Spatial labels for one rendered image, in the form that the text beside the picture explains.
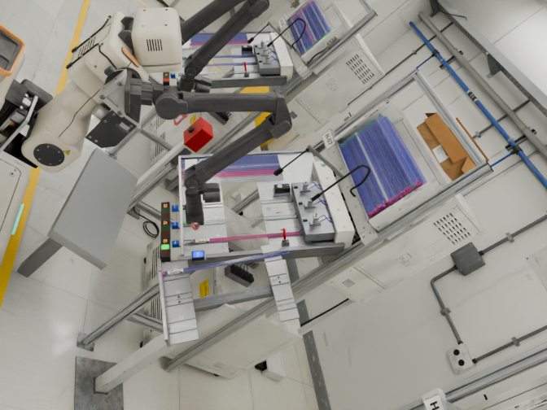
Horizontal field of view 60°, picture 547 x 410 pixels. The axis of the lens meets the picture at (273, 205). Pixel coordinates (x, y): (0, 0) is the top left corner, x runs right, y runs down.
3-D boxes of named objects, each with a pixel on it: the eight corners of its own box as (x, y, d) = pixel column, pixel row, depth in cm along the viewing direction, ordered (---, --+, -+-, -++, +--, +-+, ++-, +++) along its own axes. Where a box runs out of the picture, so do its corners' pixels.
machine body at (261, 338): (133, 354, 245) (218, 297, 221) (139, 250, 294) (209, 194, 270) (223, 383, 284) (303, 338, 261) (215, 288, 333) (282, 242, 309)
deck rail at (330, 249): (181, 268, 202) (181, 259, 198) (181, 265, 204) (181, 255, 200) (343, 254, 213) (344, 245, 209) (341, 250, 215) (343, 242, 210)
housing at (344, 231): (332, 253, 215) (337, 232, 205) (309, 181, 249) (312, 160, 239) (349, 251, 216) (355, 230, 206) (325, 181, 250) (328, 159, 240)
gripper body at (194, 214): (202, 205, 185) (201, 191, 179) (203, 224, 177) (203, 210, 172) (185, 206, 184) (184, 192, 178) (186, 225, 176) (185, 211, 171)
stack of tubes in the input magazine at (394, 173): (367, 216, 203) (422, 181, 193) (338, 144, 239) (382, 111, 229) (382, 228, 211) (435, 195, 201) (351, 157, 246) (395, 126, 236)
